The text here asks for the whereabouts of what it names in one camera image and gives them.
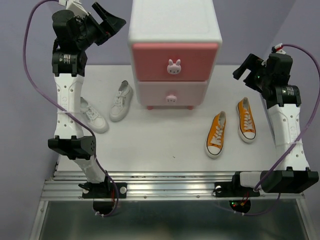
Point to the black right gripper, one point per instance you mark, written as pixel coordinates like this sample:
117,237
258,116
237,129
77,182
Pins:
252,62

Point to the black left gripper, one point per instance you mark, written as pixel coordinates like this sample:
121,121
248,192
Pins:
111,24

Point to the orange sneaker one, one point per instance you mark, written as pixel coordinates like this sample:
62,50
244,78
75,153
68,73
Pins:
215,138
246,127

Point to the dark pink drawer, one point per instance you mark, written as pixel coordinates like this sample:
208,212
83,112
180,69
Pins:
151,61

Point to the pink bunny knob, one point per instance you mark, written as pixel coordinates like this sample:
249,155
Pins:
174,68
171,98

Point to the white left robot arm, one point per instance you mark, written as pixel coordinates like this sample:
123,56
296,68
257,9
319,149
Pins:
68,67

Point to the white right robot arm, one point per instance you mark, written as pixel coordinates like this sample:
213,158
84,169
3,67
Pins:
291,174

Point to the white sneaker near arm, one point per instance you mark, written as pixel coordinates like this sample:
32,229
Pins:
95,121

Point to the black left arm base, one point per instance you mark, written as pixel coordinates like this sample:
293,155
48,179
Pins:
104,195

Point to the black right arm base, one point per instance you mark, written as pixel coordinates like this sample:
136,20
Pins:
240,196

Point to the white shoe cabinet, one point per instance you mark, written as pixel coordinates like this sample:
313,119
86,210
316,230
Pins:
173,21

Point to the white sneaker near cabinet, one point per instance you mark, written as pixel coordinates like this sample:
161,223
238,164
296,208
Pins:
121,102

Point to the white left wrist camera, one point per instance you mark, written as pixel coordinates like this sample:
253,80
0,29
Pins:
75,6

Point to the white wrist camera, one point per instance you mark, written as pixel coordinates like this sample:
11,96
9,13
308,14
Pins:
75,6
278,49

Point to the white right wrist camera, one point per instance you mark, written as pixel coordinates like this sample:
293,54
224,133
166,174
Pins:
278,49

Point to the aluminium rail frame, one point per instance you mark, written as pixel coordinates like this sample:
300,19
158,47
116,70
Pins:
166,205

